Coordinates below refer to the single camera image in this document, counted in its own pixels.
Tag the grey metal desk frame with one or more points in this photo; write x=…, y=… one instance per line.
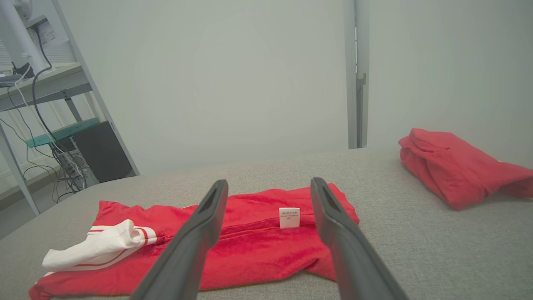
x=50, y=81

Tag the grey fabric sofa cushion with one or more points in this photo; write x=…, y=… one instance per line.
x=416, y=258

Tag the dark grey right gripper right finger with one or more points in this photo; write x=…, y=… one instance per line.
x=358, y=266

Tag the red white striped jersey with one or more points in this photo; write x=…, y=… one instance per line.
x=258, y=254

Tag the teal shelf board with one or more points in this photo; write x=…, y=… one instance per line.
x=62, y=132

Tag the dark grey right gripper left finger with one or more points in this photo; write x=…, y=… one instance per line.
x=187, y=258

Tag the white monitor stand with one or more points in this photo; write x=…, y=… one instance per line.
x=16, y=37

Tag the red shorts with white stripes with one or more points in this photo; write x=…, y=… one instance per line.
x=454, y=166

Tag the black computer tower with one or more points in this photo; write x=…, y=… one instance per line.
x=104, y=154

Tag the grey partition post with bracket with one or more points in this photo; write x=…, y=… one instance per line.
x=352, y=62

